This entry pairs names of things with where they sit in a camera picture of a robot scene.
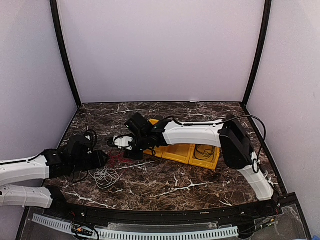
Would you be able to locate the yellow bin middle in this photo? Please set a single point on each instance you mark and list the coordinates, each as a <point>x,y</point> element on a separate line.
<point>181,153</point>

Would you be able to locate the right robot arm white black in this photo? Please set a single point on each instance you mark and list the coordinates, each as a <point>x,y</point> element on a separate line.
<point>227,134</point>

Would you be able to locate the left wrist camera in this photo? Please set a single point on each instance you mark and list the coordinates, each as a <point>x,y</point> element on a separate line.
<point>91,135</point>

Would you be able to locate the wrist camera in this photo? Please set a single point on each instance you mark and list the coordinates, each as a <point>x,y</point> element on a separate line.
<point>121,142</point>
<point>91,135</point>

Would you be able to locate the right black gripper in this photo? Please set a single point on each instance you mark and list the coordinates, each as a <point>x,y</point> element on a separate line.
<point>138,156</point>

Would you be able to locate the black frame post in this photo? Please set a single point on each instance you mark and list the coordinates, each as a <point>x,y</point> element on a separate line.
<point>63,52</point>
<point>258,53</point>

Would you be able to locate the yellow bin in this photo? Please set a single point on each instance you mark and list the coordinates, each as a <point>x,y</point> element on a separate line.
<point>181,153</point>
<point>154,151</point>
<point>205,156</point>

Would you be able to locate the left black frame post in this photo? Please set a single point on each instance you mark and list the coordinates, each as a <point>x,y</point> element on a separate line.
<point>63,52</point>

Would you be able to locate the black front rail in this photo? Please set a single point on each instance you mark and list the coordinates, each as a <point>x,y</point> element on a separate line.
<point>243,215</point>

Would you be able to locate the yellow bin left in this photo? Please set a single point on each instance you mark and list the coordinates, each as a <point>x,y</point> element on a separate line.
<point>154,151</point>

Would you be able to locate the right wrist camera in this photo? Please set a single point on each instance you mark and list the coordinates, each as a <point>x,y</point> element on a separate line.
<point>121,142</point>

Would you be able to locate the right black frame post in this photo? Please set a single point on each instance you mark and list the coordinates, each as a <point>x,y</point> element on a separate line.
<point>258,53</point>

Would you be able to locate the yellow bin right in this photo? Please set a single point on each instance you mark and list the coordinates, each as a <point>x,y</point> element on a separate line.
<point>205,156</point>

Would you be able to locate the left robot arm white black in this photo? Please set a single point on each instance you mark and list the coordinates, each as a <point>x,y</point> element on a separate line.
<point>79,155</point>

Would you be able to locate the white slotted cable duct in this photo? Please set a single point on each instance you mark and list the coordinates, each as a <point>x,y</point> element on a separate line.
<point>82,232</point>

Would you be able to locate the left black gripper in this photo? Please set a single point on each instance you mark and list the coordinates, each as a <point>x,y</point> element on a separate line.
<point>99,161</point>

